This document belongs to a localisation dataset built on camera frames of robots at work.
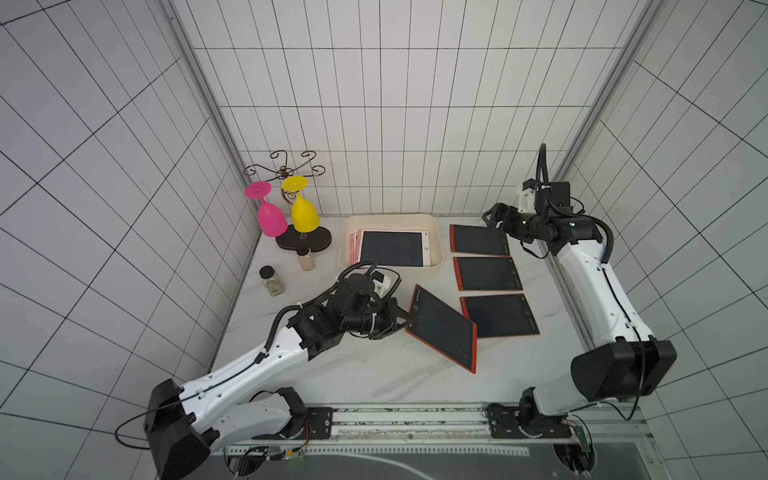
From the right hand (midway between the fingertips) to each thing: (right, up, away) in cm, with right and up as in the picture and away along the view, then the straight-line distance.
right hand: (501, 214), depth 79 cm
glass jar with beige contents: (-59, -15, +21) cm, 64 cm away
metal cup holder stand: (-63, -8, +29) cm, 70 cm away
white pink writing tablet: (-29, -10, +28) cm, 41 cm away
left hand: (-26, -27, -12) cm, 39 cm away
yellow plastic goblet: (-57, 0, +11) cm, 58 cm away
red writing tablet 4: (+6, -32, +15) cm, 35 cm away
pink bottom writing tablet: (-44, -11, +28) cm, 53 cm away
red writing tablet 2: (+5, -7, +34) cm, 35 cm away
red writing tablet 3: (+4, -19, +23) cm, 30 cm away
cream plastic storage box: (-29, 0, +29) cm, 41 cm away
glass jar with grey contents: (-68, -20, +12) cm, 72 cm away
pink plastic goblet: (-67, -1, +10) cm, 68 cm away
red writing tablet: (-16, -31, -2) cm, 34 cm away
